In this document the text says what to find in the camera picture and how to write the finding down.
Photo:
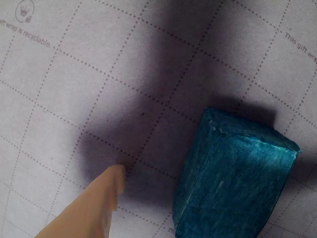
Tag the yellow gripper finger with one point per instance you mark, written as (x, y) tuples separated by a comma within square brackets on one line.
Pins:
[(91, 205)]

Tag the blue block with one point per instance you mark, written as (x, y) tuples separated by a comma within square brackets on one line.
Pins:
[(235, 173)]

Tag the gridded gift wrap paper sheet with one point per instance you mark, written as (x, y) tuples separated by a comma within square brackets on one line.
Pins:
[(74, 99)]

